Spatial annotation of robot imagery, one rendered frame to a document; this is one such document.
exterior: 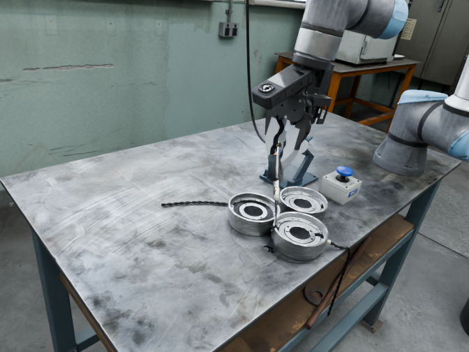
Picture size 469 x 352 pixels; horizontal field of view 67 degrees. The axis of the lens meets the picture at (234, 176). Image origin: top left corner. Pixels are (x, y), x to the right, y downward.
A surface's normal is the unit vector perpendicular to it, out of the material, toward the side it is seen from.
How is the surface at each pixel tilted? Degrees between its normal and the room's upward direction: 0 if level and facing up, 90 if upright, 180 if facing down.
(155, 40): 90
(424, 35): 90
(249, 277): 0
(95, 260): 0
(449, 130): 91
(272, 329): 0
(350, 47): 88
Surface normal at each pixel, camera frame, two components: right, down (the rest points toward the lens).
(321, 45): -0.04, 0.39
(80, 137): 0.69, 0.42
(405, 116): -0.92, 0.07
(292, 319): 0.12, -0.87
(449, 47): -0.72, 0.26
